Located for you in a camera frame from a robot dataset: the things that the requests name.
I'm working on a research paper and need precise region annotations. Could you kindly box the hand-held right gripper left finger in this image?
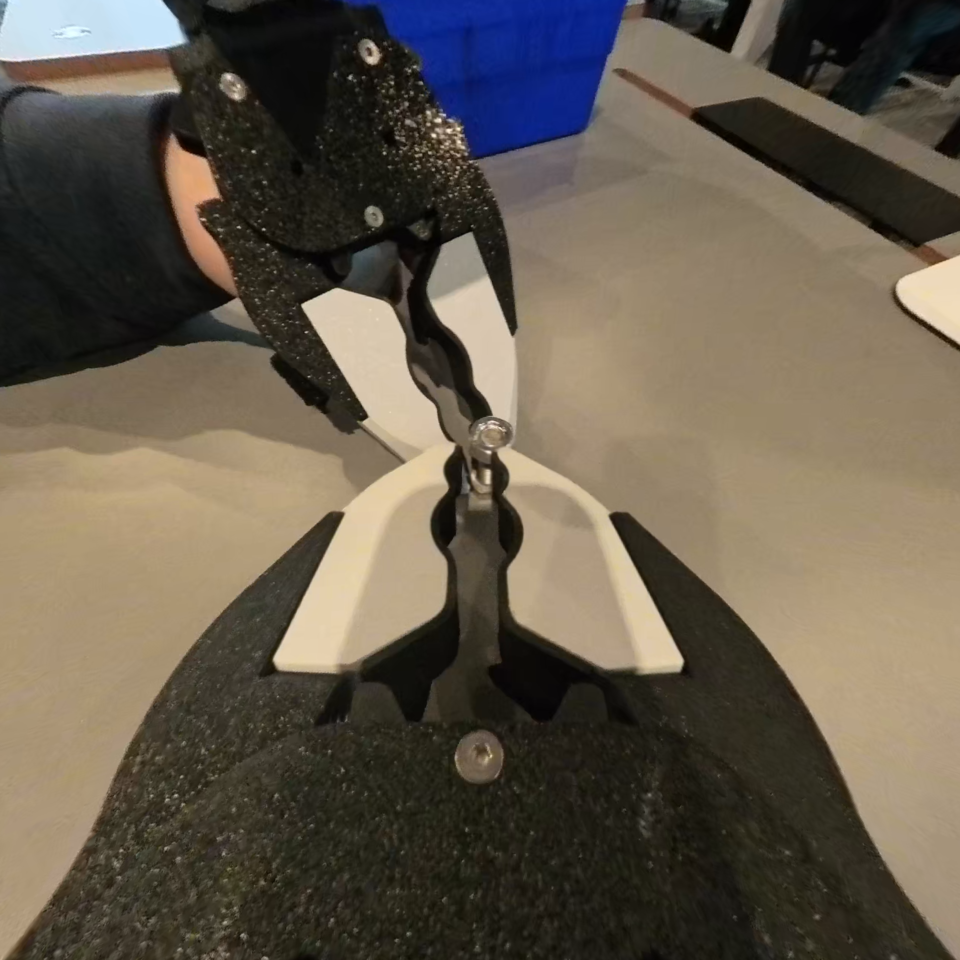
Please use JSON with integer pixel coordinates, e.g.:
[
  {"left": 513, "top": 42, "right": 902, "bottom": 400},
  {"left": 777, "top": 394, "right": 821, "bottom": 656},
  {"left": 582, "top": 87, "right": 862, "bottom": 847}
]
[{"left": 272, "top": 444, "right": 462, "bottom": 672}]

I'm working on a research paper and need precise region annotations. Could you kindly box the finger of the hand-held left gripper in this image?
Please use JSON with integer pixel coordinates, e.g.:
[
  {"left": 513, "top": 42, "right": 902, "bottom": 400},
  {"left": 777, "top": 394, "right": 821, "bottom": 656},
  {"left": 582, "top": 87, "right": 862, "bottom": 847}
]
[
  {"left": 298, "top": 291, "right": 459, "bottom": 465},
  {"left": 420, "top": 231, "right": 522, "bottom": 440}
]

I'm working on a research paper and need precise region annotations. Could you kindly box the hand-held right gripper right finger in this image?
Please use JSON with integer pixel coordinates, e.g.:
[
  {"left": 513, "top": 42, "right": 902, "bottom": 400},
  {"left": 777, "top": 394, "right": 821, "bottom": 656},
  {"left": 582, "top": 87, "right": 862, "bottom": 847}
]
[{"left": 495, "top": 450, "right": 687, "bottom": 680}]

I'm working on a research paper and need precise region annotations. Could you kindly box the silver hex bolt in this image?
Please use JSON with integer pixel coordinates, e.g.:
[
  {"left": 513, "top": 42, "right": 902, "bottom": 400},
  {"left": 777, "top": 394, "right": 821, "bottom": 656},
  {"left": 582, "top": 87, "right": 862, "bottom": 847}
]
[{"left": 466, "top": 423, "right": 502, "bottom": 520}]

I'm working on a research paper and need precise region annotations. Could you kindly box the large blue plastic bin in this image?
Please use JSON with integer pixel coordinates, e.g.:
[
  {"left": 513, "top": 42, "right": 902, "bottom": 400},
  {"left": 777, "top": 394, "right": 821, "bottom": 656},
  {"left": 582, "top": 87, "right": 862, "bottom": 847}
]
[{"left": 352, "top": 0, "right": 627, "bottom": 160}]

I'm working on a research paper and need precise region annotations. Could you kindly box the person's left forearm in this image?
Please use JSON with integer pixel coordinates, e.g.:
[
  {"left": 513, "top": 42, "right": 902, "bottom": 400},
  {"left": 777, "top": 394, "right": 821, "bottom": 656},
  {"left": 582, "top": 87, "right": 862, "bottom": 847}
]
[{"left": 0, "top": 84, "right": 237, "bottom": 387}]

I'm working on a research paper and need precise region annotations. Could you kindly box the white-based sign stand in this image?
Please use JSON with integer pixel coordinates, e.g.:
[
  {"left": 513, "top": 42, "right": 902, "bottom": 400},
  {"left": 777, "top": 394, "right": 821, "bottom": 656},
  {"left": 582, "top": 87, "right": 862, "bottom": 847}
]
[{"left": 894, "top": 253, "right": 960, "bottom": 344}]

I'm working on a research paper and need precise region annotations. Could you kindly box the black desk cable cover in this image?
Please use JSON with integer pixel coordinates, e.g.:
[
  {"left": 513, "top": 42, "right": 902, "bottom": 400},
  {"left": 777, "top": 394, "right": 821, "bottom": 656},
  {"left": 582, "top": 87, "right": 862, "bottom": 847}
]
[{"left": 693, "top": 96, "right": 960, "bottom": 247}]

